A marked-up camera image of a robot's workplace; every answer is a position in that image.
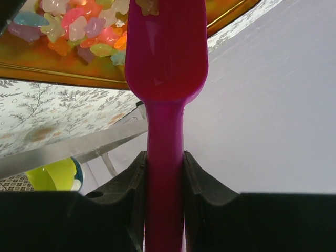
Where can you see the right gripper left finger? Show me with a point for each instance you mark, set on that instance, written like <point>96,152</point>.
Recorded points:
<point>110,218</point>

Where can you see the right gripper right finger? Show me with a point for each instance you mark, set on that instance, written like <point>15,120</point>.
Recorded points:
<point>219,219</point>

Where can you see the magenta plastic scoop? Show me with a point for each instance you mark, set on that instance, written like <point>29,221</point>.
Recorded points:
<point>165,105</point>

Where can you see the tin of star candies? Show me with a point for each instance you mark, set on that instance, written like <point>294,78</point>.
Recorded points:
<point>105,44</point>

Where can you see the lime green bowl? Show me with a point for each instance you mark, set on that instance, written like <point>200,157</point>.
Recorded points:
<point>57,176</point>

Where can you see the patterned dark bowl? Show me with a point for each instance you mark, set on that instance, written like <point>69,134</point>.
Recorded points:
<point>18,183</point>

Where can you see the metal dish rack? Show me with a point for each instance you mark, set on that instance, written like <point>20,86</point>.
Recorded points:
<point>85,147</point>

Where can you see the floral tablecloth mat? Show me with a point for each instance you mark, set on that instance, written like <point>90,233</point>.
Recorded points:
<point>60,115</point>

